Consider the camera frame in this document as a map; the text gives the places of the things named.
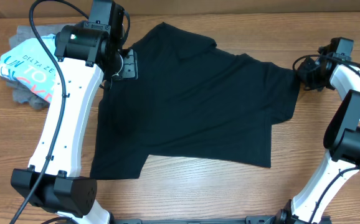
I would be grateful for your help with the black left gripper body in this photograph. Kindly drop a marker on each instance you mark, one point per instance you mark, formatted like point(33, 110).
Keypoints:
point(130, 68)

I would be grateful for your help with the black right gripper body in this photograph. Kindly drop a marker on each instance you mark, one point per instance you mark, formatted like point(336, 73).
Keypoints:
point(304, 74)

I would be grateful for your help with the dark teal t-shirt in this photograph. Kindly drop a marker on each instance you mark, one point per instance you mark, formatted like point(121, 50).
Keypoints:
point(190, 99)

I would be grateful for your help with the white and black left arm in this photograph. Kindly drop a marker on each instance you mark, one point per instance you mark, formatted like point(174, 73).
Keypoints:
point(86, 54)

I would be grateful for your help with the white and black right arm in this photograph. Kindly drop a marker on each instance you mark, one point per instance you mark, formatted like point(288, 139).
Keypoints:
point(333, 68)

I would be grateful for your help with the light blue printed t-shirt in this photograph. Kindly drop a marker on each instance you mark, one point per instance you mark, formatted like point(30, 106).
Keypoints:
point(29, 64)

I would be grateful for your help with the grey folded garment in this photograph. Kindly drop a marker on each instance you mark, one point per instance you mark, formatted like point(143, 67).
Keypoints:
point(21, 94)

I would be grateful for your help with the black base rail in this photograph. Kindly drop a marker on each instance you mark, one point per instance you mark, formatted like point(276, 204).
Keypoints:
point(247, 220)

